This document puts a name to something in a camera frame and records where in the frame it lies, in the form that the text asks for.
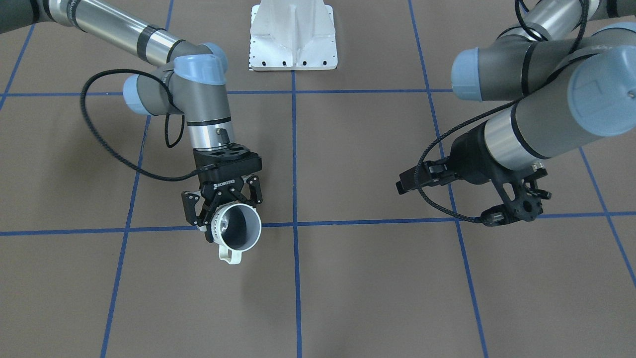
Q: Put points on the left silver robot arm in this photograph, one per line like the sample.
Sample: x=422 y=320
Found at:
x=564 y=93

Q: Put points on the white plastic mug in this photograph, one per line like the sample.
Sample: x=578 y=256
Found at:
x=235 y=228

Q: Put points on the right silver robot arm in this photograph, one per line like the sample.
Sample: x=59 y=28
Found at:
x=189 y=80

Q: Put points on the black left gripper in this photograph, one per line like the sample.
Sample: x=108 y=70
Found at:
x=467 y=158

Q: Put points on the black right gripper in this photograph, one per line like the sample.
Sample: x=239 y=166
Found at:
x=224 y=186

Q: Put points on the white camera mast pedestal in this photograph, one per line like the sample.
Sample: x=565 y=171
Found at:
x=292 y=35

